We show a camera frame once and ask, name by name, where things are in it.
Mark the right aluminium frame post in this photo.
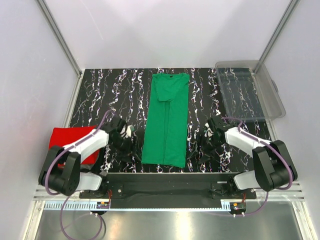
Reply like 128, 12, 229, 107
254, 0, 300, 74

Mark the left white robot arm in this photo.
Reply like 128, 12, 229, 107
38, 116, 140, 198

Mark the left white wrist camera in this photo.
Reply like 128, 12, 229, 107
120, 125, 135, 139

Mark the left aluminium frame post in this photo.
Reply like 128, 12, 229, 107
35, 0, 82, 78

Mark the left orange connector box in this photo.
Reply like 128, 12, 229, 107
96, 201, 111, 209

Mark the clear plastic bin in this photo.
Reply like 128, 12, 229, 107
215, 60, 286, 122

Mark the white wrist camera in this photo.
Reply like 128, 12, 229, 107
120, 125, 135, 139
203, 123, 214, 138

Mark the green t shirt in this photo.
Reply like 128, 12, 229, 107
142, 73, 190, 168

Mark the red folded t shirt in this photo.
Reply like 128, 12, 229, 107
48, 125, 100, 168

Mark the grey folded t shirt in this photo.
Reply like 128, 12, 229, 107
80, 150, 102, 174

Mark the aluminium frame post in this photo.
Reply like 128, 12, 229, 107
254, 0, 300, 74
35, 0, 82, 78

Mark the aluminium frame rail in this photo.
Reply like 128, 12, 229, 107
33, 181, 306, 201

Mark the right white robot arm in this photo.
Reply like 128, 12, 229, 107
190, 115, 298, 199

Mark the orange connector box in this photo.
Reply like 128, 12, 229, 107
96, 201, 111, 209
230, 202, 247, 212

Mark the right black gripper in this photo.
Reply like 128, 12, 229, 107
188, 133, 224, 164

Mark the black marbled table mat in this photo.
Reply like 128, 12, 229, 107
69, 68, 254, 174

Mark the right orange connector box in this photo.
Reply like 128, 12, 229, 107
230, 202, 247, 212

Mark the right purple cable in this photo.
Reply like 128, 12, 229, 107
207, 117, 293, 217

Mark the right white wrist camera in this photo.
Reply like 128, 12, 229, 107
203, 123, 214, 138

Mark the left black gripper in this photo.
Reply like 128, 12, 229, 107
110, 135, 142, 163

